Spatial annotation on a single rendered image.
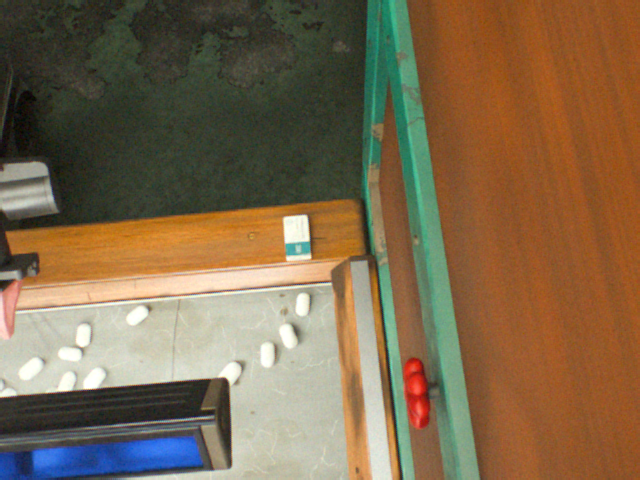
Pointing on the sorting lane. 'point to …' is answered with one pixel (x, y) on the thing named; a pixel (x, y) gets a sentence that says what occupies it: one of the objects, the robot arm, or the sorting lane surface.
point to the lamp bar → (117, 431)
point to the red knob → (418, 392)
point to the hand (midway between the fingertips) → (7, 331)
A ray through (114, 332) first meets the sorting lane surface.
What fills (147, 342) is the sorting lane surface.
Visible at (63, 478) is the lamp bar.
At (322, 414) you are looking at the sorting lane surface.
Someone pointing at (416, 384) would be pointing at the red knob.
